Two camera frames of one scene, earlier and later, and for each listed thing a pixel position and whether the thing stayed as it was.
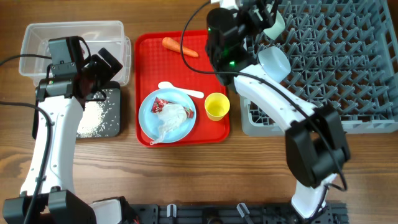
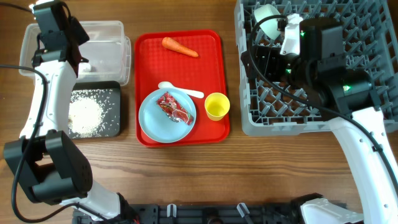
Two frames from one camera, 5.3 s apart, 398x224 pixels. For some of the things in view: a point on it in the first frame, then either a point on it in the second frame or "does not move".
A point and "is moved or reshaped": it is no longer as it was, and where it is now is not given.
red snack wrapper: (158, 103) to (176, 112)
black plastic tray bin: (99, 118) does not move
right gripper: (259, 12) to (253, 61)
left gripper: (107, 73) to (76, 26)
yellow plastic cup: (216, 105) does not move
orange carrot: (171, 43) does not move
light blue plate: (150, 121) does not move
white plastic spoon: (168, 85) does not move
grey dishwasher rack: (343, 56) does not move
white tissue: (170, 117) is moved or reshaped
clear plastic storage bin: (35, 56) does not move
